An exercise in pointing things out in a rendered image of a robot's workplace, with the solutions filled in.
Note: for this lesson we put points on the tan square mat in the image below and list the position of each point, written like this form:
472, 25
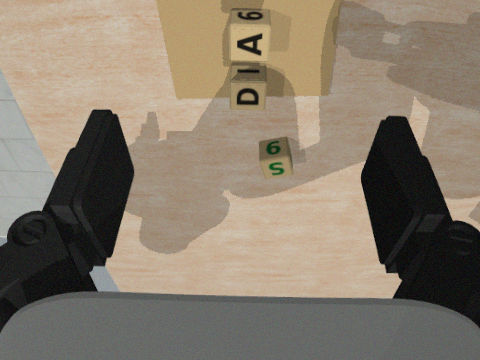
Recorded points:
302, 45

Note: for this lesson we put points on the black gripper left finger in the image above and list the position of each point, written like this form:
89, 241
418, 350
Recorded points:
53, 251

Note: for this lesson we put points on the tan letter block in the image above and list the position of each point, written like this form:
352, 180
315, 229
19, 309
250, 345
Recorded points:
275, 158
247, 86
249, 34

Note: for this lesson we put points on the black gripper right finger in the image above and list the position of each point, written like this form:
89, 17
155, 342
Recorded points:
411, 229

